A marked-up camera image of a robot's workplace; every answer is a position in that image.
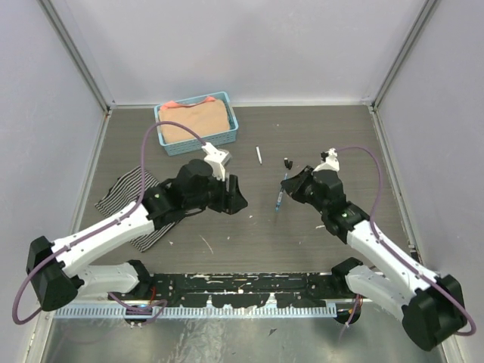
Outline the white pen black tip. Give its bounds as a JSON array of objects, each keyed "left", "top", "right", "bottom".
[{"left": 256, "top": 145, "right": 262, "bottom": 165}]

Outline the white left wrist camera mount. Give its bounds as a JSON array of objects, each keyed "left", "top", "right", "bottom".
[{"left": 201, "top": 141, "right": 231, "bottom": 182}]

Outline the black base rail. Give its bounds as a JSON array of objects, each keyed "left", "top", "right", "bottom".
[{"left": 107, "top": 272, "right": 355, "bottom": 308}]

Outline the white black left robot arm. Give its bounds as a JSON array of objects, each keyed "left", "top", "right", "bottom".
[{"left": 26, "top": 160, "right": 248, "bottom": 312}]

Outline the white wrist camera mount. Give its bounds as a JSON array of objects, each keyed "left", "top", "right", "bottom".
[
  {"left": 313, "top": 148, "right": 340, "bottom": 172},
  {"left": 201, "top": 141, "right": 231, "bottom": 182}
]

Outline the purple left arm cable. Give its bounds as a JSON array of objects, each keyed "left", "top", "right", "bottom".
[{"left": 11, "top": 121, "right": 209, "bottom": 325}]

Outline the cyan gel pen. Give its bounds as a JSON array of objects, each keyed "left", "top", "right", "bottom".
[{"left": 275, "top": 172, "right": 287, "bottom": 213}]

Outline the blue plastic basket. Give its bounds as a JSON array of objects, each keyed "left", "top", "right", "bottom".
[{"left": 154, "top": 92, "right": 239, "bottom": 156}]

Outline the slotted cable duct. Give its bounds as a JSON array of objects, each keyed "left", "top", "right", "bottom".
[{"left": 54, "top": 303, "right": 337, "bottom": 319}]

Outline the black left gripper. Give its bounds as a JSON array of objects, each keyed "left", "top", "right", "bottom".
[{"left": 186, "top": 171, "right": 249, "bottom": 215}]

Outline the peach folded cloth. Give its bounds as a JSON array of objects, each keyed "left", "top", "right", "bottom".
[{"left": 154, "top": 96, "right": 231, "bottom": 138}]

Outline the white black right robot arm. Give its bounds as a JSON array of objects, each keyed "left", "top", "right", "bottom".
[{"left": 281, "top": 166, "right": 470, "bottom": 351}]

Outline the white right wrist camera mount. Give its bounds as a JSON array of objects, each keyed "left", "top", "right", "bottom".
[{"left": 313, "top": 148, "right": 340, "bottom": 172}]

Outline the black white striped cloth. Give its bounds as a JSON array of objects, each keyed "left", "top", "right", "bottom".
[{"left": 95, "top": 166, "right": 179, "bottom": 253}]

